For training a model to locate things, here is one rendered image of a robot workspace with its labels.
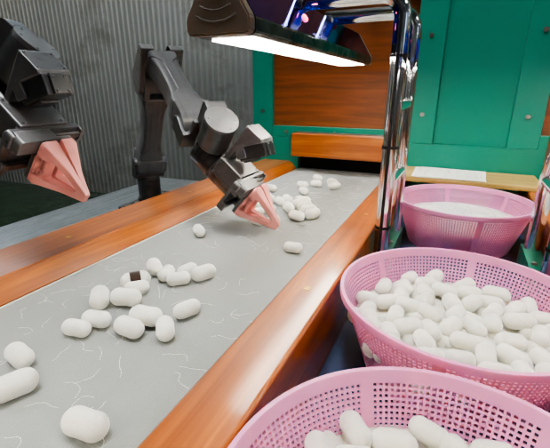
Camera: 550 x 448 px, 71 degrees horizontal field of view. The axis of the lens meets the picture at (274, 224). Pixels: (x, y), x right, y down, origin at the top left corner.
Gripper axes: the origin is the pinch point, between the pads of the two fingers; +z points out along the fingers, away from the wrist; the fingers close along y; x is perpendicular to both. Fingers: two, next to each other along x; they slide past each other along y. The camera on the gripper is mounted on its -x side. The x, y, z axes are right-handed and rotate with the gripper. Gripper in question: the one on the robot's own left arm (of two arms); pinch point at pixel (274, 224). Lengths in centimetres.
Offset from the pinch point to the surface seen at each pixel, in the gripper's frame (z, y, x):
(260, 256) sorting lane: 3.0, -10.3, -0.3
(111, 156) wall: -184, 214, 206
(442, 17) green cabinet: -11, 58, -43
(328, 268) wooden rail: 10.8, -15.1, -10.1
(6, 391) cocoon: -1.7, -45.7, 1.7
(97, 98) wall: -224, 213, 170
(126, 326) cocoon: -0.1, -35.1, 0.1
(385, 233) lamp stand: 14.1, 2.2, -12.6
